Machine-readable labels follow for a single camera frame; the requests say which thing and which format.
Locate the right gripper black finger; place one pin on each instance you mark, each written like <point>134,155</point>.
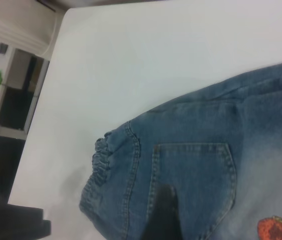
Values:
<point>163,220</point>

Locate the blue denim shorts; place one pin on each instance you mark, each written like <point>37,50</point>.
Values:
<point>206,125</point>

